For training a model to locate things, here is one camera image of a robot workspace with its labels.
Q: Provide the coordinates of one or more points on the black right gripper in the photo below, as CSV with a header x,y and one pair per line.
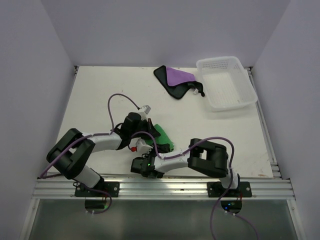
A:
x,y
147,155

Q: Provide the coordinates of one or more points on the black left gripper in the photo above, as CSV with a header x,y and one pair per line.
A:
x,y
150,127

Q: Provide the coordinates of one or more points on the green microfiber towel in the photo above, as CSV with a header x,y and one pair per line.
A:
x,y
163,142

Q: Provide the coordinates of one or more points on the black and purple towel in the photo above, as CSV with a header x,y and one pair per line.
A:
x,y
177,82

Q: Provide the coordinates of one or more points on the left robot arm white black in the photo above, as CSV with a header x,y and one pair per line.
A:
x,y
71,153

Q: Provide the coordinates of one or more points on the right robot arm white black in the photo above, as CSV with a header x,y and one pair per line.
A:
x,y
212,157

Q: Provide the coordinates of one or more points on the white plastic basket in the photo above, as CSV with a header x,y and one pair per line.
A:
x,y
226,83

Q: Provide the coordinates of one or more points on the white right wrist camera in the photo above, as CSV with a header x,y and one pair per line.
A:
x,y
142,146

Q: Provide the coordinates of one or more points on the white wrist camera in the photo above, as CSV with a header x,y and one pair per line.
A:
x,y
144,111
142,146

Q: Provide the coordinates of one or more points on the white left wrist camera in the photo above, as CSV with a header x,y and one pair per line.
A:
x,y
144,111

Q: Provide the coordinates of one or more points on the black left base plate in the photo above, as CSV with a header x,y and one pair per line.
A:
x,y
102,189

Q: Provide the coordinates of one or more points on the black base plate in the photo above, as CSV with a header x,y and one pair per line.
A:
x,y
102,189
215,190

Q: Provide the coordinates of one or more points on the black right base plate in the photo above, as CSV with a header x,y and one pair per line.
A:
x,y
215,190

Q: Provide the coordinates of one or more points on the aluminium mounting rail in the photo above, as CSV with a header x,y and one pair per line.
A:
x,y
129,187

